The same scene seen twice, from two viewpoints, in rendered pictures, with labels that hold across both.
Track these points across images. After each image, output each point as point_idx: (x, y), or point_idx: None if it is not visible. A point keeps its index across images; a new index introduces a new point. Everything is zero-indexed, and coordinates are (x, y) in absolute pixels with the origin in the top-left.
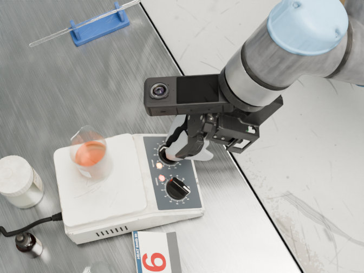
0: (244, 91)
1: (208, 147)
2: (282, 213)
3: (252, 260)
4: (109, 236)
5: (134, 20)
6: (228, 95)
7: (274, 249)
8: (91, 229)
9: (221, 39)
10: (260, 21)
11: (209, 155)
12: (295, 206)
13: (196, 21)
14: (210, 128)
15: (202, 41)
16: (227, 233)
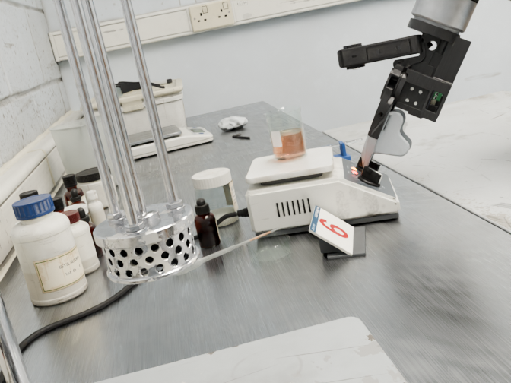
0: (426, 4)
1: (412, 192)
2: (494, 212)
3: (453, 235)
4: (290, 226)
5: (355, 159)
6: (414, 23)
7: (483, 229)
8: (271, 192)
9: (435, 156)
10: (474, 147)
11: (405, 143)
12: (510, 208)
13: (413, 153)
14: (400, 73)
15: (417, 159)
16: (425, 225)
